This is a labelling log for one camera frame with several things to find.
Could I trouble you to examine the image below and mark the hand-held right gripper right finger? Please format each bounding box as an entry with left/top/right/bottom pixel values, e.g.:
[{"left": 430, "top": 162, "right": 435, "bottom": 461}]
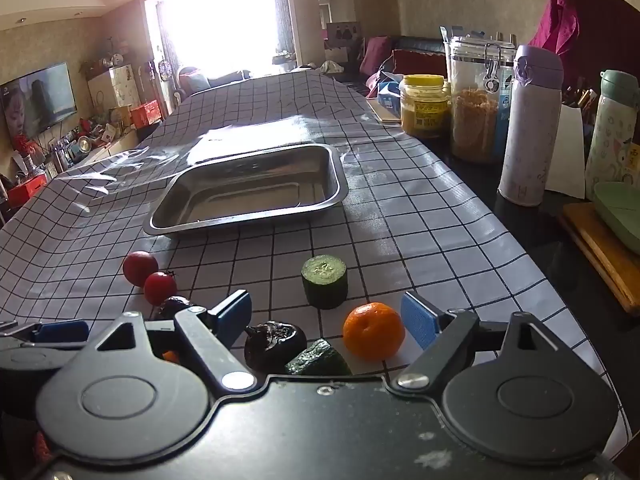
[{"left": 392, "top": 291, "right": 573, "bottom": 391}]

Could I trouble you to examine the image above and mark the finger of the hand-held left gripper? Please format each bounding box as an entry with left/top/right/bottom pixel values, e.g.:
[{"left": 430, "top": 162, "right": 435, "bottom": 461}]
[{"left": 0, "top": 319, "right": 91, "bottom": 350}]

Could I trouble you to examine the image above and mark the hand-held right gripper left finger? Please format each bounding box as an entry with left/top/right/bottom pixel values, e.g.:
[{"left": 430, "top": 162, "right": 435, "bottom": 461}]
[{"left": 75, "top": 289, "right": 258, "bottom": 391}]

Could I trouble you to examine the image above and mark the orange tangerine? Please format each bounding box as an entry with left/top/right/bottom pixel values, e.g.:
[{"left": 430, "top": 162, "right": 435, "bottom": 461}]
[{"left": 342, "top": 302, "right": 406, "bottom": 362}]

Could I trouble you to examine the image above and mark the tall cucumber piece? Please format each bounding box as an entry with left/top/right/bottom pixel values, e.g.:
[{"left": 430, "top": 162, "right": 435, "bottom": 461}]
[{"left": 301, "top": 255, "right": 348, "bottom": 310}]

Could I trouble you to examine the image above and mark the stainless steel tray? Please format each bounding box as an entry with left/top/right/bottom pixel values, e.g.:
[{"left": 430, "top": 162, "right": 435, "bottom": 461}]
[{"left": 142, "top": 143, "right": 349, "bottom": 236}]

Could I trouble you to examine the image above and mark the dark purple eggplant piece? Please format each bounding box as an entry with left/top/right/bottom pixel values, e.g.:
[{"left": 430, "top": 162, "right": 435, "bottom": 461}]
[{"left": 244, "top": 321, "right": 308, "bottom": 374}]

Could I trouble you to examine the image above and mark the dark purple passion fruit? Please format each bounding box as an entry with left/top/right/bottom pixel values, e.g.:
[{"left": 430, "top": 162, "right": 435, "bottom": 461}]
[{"left": 152, "top": 296, "right": 211, "bottom": 322}]

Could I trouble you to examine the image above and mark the red tomato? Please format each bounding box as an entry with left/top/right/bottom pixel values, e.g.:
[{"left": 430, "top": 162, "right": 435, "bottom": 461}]
[
  {"left": 122, "top": 251, "right": 160, "bottom": 287},
  {"left": 143, "top": 271, "right": 178, "bottom": 307}
]

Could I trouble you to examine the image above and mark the slanted-cut cucumber piece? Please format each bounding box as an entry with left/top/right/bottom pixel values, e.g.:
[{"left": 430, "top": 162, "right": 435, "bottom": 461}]
[{"left": 285, "top": 338, "right": 353, "bottom": 376}]

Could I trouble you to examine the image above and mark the checked grey tablecloth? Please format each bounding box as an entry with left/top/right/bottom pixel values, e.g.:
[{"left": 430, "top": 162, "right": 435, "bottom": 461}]
[{"left": 0, "top": 71, "right": 633, "bottom": 461}]

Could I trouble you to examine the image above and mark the red storage box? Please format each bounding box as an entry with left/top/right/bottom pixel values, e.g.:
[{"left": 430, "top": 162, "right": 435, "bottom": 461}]
[{"left": 7, "top": 175, "right": 48, "bottom": 206}]

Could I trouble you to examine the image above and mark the cluttered low tv stand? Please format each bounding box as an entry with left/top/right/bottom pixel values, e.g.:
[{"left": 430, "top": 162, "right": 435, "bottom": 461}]
[{"left": 47, "top": 130, "right": 143, "bottom": 173}]

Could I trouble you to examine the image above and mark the wooden board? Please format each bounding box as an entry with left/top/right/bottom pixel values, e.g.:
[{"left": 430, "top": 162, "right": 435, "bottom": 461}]
[{"left": 557, "top": 202, "right": 640, "bottom": 316}]

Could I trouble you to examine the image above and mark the clear clip-top glass jar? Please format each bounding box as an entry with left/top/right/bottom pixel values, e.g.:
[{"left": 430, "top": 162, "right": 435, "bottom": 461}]
[{"left": 447, "top": 35, "right": 516, "bottom": 163}]

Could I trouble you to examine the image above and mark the thin book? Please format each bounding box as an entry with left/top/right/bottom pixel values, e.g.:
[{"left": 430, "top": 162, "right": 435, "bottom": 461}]
[{"left": 367, "top": 97, "right": 403, "bottom": 126}]

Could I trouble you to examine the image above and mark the yellow lid plastic jar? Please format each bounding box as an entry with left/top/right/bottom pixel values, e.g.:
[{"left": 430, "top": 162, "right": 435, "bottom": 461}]
[{"left": 400, "top": 75, "right": 451, "bottom": 138}]

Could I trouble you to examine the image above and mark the lilac thermos bottle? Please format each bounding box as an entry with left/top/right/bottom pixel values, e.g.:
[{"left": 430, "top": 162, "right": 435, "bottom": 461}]
[{"left": 498, "top": 45, "right": 564, "bottom": 207}]

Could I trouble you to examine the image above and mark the blue tissue pack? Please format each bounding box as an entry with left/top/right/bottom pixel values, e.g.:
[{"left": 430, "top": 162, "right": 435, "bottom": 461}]
[{"left": 377, "top": 80, "right": 403, "bottom": 121}]

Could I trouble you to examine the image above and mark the red gift box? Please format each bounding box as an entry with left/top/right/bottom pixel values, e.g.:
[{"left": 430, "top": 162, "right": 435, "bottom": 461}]
[{"left": 131, "top": 101, "right": 163, "bottom": 128}]

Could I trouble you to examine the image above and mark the white paper sheet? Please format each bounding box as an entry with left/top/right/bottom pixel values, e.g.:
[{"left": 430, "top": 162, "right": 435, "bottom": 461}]
[{"left": 545, "top": 105, "right": 586, "bottom": 200}]

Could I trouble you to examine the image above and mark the flat screen television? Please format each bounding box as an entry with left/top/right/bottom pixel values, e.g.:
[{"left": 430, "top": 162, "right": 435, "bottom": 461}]
[{"left": 0, "top": 62, "right": 78, "bottom": 141}]

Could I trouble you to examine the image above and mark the light green dish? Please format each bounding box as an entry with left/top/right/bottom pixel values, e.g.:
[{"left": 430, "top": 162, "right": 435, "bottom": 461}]
[{"left": 593, "top": 181, "right": 640, "bottom": 241}]

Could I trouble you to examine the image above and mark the dark armchair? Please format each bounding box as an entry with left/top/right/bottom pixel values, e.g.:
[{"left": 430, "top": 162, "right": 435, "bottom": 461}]
[{"left": 177, "top": 66, "right": 251, "bottom": 96}]

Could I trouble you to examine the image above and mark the white patterned cabinet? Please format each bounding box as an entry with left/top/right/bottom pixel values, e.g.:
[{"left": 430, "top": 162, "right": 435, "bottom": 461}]
[{"left": 87, "top": 65, "right": 141, "bottom": 111}]

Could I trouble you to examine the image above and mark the dark red cushion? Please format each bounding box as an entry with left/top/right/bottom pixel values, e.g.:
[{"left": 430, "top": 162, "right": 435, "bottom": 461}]
[{"left": 392, "top": 49, "right": 448, "bottom": 81}]

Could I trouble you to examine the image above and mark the green white printed bottle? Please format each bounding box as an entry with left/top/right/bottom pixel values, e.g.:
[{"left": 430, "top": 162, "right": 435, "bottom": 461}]
[{"left": 585, "top": 70, "right": 638, "bottom": 201}]

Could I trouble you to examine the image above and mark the purple red cushion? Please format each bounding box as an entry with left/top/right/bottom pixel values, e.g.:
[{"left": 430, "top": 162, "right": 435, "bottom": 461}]
[{"left": 360, "top": 36, "right": 393, "bottom": 76}]

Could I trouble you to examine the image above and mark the blue sachets bundle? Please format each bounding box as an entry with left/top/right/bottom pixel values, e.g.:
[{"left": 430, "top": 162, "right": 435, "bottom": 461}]
[{"left": 440, "top": 25, "right": 483, "bottom": 43}]

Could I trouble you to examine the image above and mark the printed cardboard box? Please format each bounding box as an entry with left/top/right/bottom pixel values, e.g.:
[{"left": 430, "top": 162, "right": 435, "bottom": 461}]
[{"left": 325, "top": 22, "right": 363, "bottom": 51}]

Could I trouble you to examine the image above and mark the dark curtain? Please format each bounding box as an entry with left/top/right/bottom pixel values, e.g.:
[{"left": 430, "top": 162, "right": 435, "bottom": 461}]
[{"left": 267, "top": 0, "right": 296, "bottom": 56}]

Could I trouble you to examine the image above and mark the magenta hanging cloth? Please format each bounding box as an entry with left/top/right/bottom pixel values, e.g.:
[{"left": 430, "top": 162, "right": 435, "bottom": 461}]
[{"left": 530, "top": 0, "right": 640, "bottom": 61}]

